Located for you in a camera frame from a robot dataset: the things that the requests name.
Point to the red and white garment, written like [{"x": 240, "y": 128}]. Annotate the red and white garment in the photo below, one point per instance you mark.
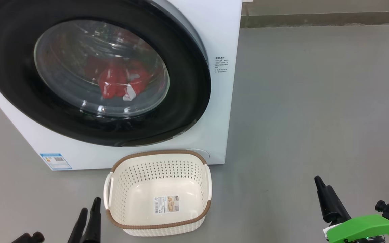
[{"x": 113, "y": 81}]

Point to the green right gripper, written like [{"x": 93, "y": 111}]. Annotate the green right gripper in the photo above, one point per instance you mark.
[{"x": 363, "y": 227}]

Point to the round white drain filter cover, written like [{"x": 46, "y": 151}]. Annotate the round white drain filter cover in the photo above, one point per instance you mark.
[{"x": 203, "y": 153}]

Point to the cream laundry basket brown rim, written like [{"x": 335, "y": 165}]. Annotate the cream laundry basket brown rim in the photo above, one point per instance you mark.
[{"x": 137, "y": 202}]

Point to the white front-load washing machine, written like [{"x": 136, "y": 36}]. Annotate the white front-load washing machine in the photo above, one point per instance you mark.
[{"x": 221, "y": 30}]

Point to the small black text sticker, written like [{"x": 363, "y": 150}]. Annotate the small black text sticker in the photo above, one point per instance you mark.
[{"x": 221, "y": 64}]

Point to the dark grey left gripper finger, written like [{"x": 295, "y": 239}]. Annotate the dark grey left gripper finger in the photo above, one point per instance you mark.
[
  {"x": 94, "y": 226},
  {"x": 78, "y": 229}
]

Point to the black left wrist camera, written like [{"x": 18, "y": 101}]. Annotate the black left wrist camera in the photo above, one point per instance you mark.
[{"x": 29, "y": 238}]

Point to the printed product label sticker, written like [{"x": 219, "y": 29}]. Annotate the printed product label sticker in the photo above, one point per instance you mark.
[{"x": 166, "y": 204}]

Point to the round black glass washer door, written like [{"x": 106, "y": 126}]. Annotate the round black glass washer door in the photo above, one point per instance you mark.
[{"x": 187, "y": 101}]

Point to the blue energy label sticker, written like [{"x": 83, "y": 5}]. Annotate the blue energy label sticker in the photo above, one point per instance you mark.
[{"x": 56, "y": 162}]

